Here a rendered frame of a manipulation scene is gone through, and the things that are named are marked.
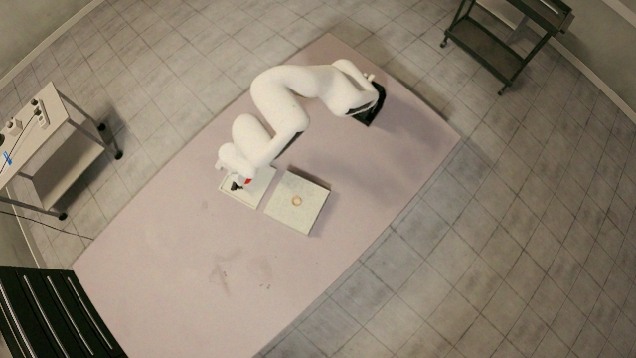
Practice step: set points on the pale grey square tile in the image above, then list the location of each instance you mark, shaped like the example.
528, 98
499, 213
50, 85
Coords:
295, 189

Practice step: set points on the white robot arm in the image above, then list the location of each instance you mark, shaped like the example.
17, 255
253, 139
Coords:
345, 92

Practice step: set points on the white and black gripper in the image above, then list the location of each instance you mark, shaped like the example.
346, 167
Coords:
238, 181

